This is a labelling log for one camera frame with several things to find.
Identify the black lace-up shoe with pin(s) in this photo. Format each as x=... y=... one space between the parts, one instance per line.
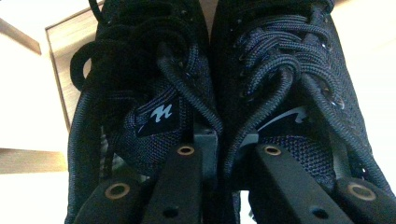
x=130 y=77
x=311 y=77

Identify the wooden three-tier shoe rack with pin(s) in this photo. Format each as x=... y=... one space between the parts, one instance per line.
x=62 y=40

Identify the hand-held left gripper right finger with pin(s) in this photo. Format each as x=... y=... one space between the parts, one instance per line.
x=286 y=193

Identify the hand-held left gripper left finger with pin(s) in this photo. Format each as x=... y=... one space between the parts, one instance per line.
x=177 y=193

